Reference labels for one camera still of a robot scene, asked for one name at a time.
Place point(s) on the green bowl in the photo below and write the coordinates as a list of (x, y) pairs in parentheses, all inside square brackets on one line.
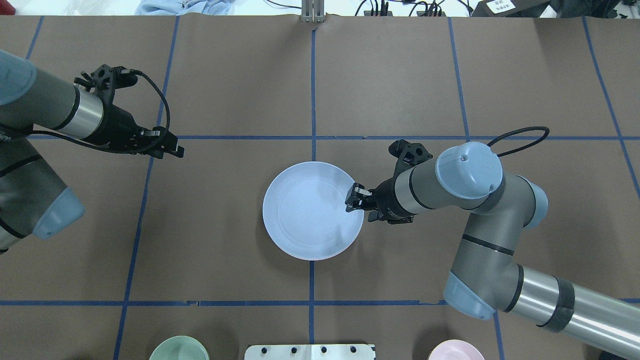
[(181, 347)]

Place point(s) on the grey metal clamp bracket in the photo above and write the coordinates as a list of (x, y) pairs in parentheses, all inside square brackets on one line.
[(313, 11)]

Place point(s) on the second grey robot arm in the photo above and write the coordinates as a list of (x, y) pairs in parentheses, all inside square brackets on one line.
[(484, 278)]

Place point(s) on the pink bowl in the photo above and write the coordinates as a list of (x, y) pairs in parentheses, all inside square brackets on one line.
[(455, 349)]

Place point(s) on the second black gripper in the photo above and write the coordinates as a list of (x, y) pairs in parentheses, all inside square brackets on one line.
[(385, 196)]

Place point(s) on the light blue cloth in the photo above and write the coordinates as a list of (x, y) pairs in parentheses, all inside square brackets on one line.
[(182, 7)]

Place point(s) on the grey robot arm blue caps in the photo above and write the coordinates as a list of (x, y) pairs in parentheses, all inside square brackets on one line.
[(34, 198)]

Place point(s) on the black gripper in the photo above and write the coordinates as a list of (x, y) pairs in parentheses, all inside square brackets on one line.
[(120, 125)]

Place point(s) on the blue plate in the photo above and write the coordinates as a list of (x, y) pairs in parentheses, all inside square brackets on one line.
[(304, 211)]

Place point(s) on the black box with label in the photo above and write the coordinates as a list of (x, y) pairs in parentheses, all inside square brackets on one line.
[(510, 8)]

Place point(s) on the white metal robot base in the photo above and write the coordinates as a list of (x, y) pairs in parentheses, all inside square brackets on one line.
[(338, 351)]

